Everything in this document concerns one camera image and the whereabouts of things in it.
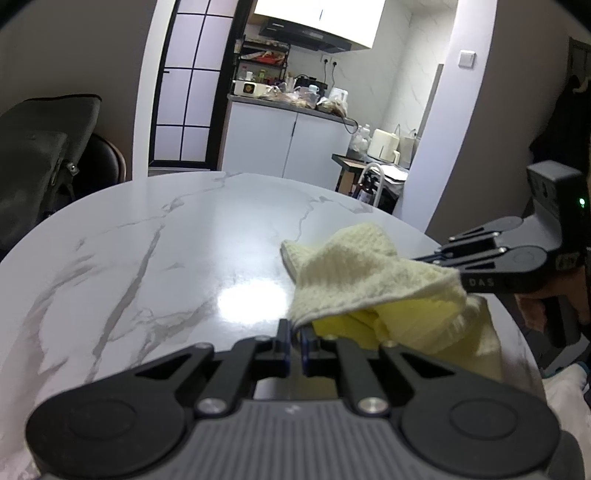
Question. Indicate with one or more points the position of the white countertop appliance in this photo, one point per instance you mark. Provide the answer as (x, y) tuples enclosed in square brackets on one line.
[(250, 89)]

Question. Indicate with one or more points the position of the black framed glass door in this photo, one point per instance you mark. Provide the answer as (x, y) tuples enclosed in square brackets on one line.
[(193, 80)]

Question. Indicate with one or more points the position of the black spice shelf rack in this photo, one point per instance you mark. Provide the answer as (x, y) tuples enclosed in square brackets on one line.
[(261, 61)]

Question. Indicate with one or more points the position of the dark glass bottle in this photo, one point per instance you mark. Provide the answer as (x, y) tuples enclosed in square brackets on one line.
[(367, 189)]

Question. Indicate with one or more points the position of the dark bag on chair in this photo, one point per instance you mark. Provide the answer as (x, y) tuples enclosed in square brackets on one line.
[(42, 141)]

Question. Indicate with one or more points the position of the pale yellow knitted towel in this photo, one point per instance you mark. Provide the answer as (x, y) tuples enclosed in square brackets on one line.
[(357, 286)]

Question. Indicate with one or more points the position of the white wall switch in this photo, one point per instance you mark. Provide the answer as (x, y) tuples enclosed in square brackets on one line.
[(467, 59)]

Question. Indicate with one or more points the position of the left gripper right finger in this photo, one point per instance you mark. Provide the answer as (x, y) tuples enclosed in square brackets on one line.
[(343, 361)]

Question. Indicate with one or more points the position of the white sock foot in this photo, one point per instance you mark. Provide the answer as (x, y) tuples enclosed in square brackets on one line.
[(565, 395)]

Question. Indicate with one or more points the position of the white kitchen cabinet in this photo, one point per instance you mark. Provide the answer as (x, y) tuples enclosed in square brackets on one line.
[(284, 141), (354, 20)]

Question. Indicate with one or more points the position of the white upper kitchen cabinet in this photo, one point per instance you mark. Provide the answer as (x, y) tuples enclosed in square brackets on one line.
[(354, 20)]

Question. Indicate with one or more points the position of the white lower kitchen cabinet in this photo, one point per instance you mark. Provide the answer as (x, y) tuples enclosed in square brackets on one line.
[(284, 141)]

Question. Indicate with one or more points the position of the wooden chair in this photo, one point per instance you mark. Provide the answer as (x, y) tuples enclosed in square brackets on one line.
[(102, 162)]

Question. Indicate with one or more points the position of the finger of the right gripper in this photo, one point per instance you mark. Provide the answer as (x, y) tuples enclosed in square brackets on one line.
[(483, 238), (500, 270)]

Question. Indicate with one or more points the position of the black range hood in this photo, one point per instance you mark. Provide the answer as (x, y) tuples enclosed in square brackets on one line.
[(303, 36)]

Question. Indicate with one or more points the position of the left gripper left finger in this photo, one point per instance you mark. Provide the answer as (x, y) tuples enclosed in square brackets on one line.
[(241, 368)]

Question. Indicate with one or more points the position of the person's right hand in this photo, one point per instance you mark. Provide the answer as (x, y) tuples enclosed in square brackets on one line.
[(535, 307)]

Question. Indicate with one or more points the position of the white rolling cart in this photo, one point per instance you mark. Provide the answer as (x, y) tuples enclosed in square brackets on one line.
[(375, 183)]

